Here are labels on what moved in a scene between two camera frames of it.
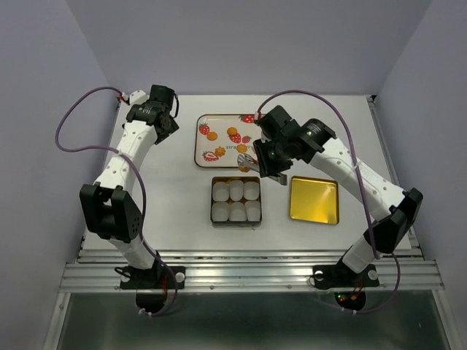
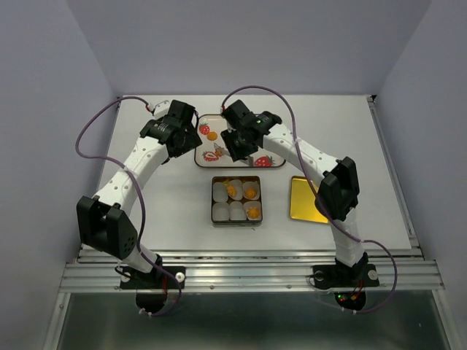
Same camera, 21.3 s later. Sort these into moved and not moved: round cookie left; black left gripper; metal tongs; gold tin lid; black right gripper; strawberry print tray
Moved: black left gripper; metal tongs; black right gripper
Not moved: round cookie left; strawberry print tray; gold tin lid
